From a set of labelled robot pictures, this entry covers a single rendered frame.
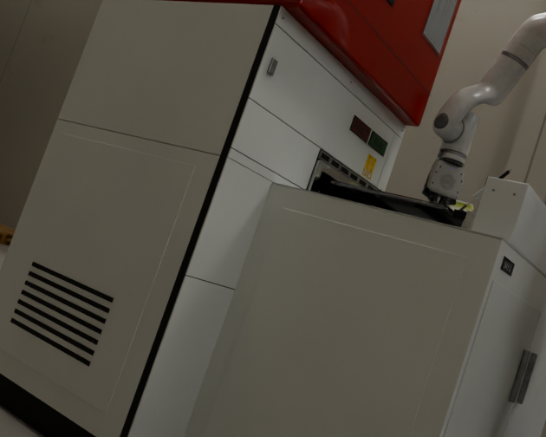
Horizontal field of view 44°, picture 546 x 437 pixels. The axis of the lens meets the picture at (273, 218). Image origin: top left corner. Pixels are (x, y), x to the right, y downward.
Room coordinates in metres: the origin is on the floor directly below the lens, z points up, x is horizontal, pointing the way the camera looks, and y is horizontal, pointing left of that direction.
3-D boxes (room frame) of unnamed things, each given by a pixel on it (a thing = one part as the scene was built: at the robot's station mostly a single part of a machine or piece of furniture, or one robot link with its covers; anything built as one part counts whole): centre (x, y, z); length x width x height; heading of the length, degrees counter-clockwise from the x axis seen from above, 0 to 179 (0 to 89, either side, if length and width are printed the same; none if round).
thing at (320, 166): (2.08, -0.20, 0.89); 0.44 x 0.02 x 0.10; 144
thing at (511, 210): (1.70, -0.63, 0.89); 0.55 x 0.09 x 0.14; 144
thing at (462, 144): (1.97, -0.44, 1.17); 0.09 x 0.08 x 0.13; 134
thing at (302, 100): (1.94, -0.08, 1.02); 0.81 x 0.03 x 0.40; 144
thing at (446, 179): (1.98, -0.45, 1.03); 0.10 x 0.07 x 0.11; 97
